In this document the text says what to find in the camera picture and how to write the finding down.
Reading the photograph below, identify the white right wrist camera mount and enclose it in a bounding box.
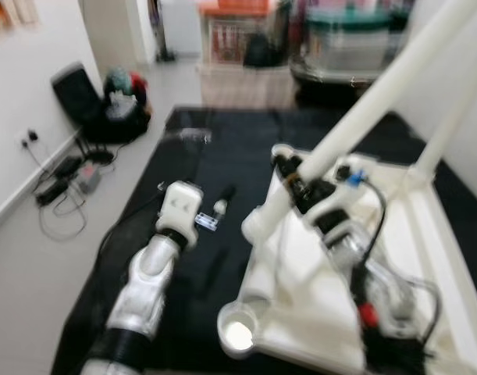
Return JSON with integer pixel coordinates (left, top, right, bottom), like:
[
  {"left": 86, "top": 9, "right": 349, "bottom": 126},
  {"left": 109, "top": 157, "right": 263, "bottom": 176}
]
[{"left": 312, "top": 156, "right": 379, "bottom": 227}]

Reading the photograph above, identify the white plastic bag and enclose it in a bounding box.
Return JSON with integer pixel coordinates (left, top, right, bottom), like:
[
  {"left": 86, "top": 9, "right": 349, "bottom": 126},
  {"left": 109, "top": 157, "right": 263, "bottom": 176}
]
[{"left": 105, "top": 94, "right": 137, "bottom": 118}]

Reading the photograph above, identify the white plastic table leg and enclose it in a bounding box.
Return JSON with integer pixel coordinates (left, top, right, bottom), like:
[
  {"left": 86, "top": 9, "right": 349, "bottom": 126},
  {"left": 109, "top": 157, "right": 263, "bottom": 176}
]
[
  {"left": 242, "top": 219, "right": 290, "bottom": 313},
  {"left": 242, "top": 0, "right": 477, "bottom": 245},
  {"left": 406, "top": 43, "right": 477, "bottom": 188}
]

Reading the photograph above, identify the clear plastic container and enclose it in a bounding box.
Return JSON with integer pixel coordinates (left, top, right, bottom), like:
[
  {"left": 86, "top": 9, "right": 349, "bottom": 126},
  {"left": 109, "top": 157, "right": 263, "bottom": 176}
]
[{"left": 308, "top": 27, "right": 399, "bottom": 75}]

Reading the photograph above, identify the black power adapter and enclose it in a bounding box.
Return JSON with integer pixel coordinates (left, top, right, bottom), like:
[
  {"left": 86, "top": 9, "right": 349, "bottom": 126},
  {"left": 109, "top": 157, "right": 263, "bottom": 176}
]
[{"left": 55, "top": 156, "right": 83, "bottom": 179}]

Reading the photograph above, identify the black router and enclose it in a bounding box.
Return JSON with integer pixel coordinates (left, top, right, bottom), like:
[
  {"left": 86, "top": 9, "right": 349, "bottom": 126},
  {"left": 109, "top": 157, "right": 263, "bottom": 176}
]
[{"left": 86, "top": 137, "right": 118, "bottom": 165}]

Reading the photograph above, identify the black plastic sheet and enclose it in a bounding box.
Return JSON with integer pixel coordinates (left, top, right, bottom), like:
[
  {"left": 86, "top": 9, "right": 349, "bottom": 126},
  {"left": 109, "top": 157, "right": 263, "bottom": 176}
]
[{"left": 51, "top": 107, "right": 477, "bottom": 375}]

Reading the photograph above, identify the grey electrical box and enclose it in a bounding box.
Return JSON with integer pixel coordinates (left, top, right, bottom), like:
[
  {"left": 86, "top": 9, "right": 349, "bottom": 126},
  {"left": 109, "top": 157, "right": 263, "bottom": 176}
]
[{"left": 78, "top": 164, "right": 102, "bottom": 195}]

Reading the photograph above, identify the green lidded pot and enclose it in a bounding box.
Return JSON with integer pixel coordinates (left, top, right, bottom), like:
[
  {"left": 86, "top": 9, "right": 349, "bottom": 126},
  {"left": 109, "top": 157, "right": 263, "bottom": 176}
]
[{"left": 304, "top": 8, "right": 403, "bottom": 32}]

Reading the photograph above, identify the red printed cardboard box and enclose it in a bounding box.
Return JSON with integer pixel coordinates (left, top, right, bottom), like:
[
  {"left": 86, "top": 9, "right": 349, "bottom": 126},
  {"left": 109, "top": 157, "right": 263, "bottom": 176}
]
[{"left": 211, "top": 20, "right": 255, "bottom": 63}]

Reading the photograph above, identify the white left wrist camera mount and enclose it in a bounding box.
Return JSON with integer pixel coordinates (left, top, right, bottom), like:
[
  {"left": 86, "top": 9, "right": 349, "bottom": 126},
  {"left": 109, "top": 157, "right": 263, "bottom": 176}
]
[{"left": 158, "top": 181, "right": 204, "bottom": 251}]

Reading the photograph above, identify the beige cloth covered table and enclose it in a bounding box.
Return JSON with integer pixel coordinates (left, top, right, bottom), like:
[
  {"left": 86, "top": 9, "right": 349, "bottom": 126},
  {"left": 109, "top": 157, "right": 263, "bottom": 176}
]
[{"left": 198, "top": 62, "right": 297, "bottom": 110}]

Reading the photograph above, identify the orange plastic lid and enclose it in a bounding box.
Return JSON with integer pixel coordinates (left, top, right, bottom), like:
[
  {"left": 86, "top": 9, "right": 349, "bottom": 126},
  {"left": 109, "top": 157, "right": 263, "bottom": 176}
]
[{"left": 198, "top": 0, "right": 274, "bottom": 16}]

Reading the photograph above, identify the black power strip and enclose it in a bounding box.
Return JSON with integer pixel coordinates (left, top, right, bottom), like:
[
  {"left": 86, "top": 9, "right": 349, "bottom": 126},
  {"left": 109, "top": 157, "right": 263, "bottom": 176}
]
[{"left": 35, "top": 180, "right": 71, "bottom": 208}]

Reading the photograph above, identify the black wok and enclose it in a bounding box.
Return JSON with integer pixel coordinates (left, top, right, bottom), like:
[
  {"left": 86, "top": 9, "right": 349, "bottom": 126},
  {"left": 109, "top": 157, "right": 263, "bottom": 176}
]
[{"left": 289, "top": 62, "right": 387, "bottom": 91}]

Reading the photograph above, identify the white plastic table top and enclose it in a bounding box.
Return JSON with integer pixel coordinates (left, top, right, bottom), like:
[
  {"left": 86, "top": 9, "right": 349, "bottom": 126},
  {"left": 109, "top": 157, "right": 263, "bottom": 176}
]
[{"left": 217, "top": 143, "right": 477, "bottom": 375}]

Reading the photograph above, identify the black mop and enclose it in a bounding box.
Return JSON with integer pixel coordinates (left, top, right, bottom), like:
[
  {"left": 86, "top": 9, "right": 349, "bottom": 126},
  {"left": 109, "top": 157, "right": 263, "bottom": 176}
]
[{"left": 148, "top": 0, "right": 176, "bottom": 63}]

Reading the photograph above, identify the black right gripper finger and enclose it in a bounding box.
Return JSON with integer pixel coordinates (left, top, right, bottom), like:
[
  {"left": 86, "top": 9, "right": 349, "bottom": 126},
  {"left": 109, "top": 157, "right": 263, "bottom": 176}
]
[{"left": 274, "top": 154, "right": 305, "bottom": 188}]

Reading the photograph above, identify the black floor cable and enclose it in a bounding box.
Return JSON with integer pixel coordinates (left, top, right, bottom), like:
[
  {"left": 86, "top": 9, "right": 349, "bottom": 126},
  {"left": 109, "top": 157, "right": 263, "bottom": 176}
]
[{"left": 27, "top": 145, "right": 91, "bottom": 239}]

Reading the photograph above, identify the clear plastic wrap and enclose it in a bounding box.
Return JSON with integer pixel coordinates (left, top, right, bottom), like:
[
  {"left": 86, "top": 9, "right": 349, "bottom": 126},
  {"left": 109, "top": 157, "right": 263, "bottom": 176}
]
[{"left": 164, "top": 129, "right": 215, "bottom": 143}]

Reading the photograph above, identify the white wall socket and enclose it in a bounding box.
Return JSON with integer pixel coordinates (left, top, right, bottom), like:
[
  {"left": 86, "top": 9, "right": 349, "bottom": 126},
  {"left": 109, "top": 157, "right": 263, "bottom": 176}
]
[{"left": 18, "top": 129, "right": 40, "bottom": 149}]

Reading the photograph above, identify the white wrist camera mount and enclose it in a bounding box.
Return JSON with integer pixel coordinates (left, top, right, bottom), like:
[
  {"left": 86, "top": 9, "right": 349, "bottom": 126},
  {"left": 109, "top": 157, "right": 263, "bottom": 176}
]
[
  {"left": 158, "top": 181, "right": 204, "bottom": 251},
  {"left": 312, "top": 156, "right": 379, "bottom": 227}
]

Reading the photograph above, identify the black suitcase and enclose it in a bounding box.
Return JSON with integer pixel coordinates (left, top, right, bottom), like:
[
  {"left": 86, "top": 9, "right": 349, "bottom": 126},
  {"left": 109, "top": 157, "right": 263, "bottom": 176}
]
[{"left": 51, "top": 64, "right": 153, "bottom": 145}]

